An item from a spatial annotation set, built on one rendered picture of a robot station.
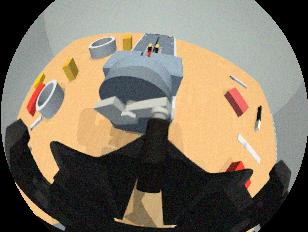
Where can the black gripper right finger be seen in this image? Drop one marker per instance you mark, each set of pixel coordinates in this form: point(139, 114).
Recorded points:
point(184, 183)

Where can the red rectangular block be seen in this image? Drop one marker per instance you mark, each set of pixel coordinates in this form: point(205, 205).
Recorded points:
point(32, 102)
point(236, 166)
point(237, 102)

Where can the grey ring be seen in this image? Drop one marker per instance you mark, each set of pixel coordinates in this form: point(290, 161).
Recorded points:
point(50, 99)
point(102, 47)

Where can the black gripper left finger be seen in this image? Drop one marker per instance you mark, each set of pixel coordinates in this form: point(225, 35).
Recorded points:
point(113, 173)

